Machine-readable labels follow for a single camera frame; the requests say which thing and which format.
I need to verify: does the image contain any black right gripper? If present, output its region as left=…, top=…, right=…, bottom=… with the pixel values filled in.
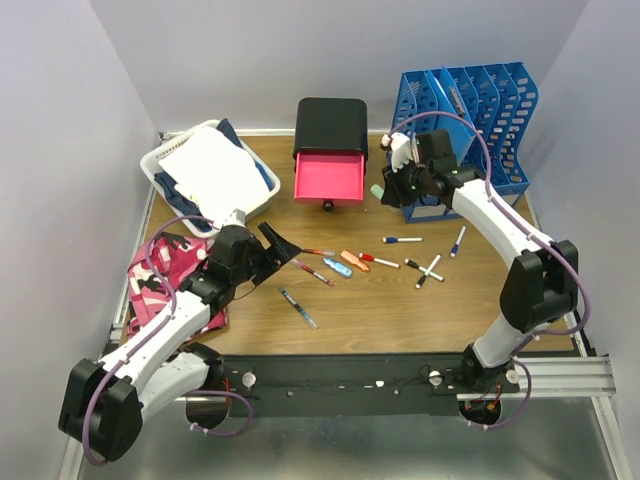
left=380, top=156, right=432, bottom=209

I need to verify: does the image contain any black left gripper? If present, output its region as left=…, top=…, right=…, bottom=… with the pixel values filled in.
left=232, top=221, right=301, bottom=285

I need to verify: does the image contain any green correction tape dispenser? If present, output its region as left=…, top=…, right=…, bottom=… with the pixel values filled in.
left=370, top=184, right=384, bottom=201

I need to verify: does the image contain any blue correction tape dispenser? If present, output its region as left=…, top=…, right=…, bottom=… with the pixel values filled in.
left=323, top=257, right=353, bottom=278

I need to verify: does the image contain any pink drawer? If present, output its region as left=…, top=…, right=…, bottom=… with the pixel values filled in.
left=293, top=151, right=366, bottom=211

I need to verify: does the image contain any blue file folder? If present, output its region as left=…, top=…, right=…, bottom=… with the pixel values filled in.
left=426, top=68, right=476, bottom=164

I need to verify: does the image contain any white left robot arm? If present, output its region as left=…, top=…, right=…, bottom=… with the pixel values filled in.
left=58, top=222, right=301, bottom=466

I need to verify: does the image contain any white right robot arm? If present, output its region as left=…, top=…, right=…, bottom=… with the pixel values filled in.
left=381, top=130, right=578, bottom=392

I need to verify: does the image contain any pink gel pen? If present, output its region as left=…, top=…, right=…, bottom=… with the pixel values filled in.
left=290, top=259, right=335, bottom=287

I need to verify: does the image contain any orange red gel pen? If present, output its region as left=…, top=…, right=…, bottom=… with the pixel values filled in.
left=301, top=248, right=336, bottom=257

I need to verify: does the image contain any blue capped whiteboard marker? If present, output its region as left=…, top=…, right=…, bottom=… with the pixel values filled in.
left=382, top=236, right=424, bottom=244

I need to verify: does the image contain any blue gel pen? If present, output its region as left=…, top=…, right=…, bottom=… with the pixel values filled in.
left=279, top=287, right=318, bottom=330

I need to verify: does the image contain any orange correction tape dispenser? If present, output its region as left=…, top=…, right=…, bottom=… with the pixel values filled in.
left=340, top=250, right=370, bottom=272

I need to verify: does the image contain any red capped whiteboard marker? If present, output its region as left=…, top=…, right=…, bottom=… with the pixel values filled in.
left=358, top=252, right=400, bottom=269

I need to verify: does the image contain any black capped whiteboard marker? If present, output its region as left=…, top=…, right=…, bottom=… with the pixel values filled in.
left=404, top=258, right=445, bottom=282

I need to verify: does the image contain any black pink drawer cabinet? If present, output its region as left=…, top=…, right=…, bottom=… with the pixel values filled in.
left=293, top=97, right=369, bottom=160

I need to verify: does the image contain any navy blue cloth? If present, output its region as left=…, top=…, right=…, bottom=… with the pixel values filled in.
left=153, top=117, right=277, bottom=231

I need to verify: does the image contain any pink camouflage cloth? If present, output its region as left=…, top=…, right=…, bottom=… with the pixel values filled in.
left=127, top=232, right=210, bottom=338

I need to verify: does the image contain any blue magazine file rack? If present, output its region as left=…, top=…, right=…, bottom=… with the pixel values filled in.
left=392, top=62, right=538, bottom=223

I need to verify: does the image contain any white plastic basket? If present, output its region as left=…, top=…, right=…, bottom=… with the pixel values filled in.
left=139, top=118, right=282, bottom=239

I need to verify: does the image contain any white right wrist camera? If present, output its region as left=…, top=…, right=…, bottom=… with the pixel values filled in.
left=381, top=132, right=415, bottom=173

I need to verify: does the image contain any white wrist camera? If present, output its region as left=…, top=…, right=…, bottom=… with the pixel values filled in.
left=381, top=132, right=415, bottom=173
left=220, top=209, right=246, bottom=229

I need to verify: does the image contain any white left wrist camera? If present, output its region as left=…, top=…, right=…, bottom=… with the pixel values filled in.
left=220, top=209, right=246, bottom=229

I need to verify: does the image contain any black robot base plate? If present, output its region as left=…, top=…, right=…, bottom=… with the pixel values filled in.
left=222, top=353, right=520, bottom=418

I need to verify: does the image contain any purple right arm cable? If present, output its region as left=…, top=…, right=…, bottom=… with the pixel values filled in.
left=389, top=111, right=594, bottom=431

